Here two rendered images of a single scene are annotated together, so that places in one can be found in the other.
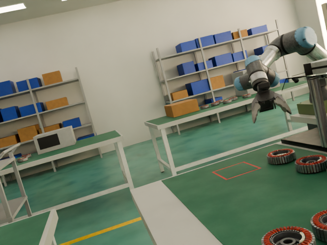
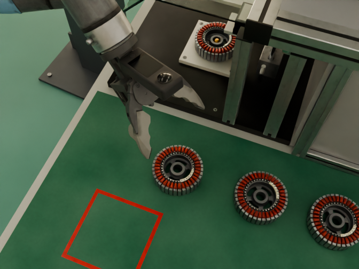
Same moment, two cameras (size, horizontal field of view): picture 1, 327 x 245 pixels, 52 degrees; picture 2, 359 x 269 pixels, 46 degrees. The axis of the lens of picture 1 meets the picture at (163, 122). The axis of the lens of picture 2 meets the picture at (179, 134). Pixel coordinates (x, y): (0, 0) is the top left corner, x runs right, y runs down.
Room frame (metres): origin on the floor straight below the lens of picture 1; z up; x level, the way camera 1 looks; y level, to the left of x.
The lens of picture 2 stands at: (1.13, -0.10, 1.61)
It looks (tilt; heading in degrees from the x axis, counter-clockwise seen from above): 60 degrees down; 303
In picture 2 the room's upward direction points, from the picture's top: straight up
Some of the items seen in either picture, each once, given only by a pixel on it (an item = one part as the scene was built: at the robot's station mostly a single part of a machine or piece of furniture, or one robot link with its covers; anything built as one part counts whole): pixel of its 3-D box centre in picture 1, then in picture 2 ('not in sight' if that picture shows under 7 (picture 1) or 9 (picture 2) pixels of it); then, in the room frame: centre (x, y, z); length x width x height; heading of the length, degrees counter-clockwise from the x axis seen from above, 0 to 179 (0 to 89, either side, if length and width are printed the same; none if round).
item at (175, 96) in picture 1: (177, 95); not in sight; (7.79, -0.49, 0.87); 0.40 x 0.36 x 0.17; 12
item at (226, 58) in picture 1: (220, 60); not in sight; (8.02, -1.69, 1.40); 0.42 x 0.42 x 0.23; 12
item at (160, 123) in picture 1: (234, 128); not in sight; (4.44, -0.91, 0.38); 2.20 x 0.90 x 0.75; 102
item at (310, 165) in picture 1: (311, 164); (260, 197); (1.16, -0.48, 0.77); 0.11 x 0.11 x 0.04
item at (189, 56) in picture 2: not in sight; (216, 48); (1.45, -0.78, 0.78); 0.15 x 0.15 x 0.01; 12
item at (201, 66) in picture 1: (202, 66); not in sight; (7.93, -1.21, 1.37); 0.42 x 0.36 x 0.18; 14
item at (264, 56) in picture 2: not in sight; (271, 58); (1.31, -0.81, 0.80); 0.07 x 0.05 x 0.06; 102
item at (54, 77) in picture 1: (52, 78); not in sight; (7.27, 2.05, 1.90); 0.40 x 0.36 x 0.24; 13
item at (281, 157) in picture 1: (281, 156); (177, 169); (1.35, -0.43, 0.77); 0.11 x 0.11 x 0.04
